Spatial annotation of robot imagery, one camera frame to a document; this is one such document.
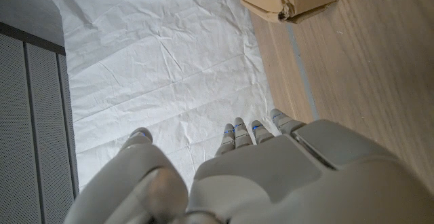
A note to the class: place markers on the white wrinkled backdrop cloth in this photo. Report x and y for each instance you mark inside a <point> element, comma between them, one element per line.
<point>152,64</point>

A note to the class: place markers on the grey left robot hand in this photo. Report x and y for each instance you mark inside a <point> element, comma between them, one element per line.
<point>288,183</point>

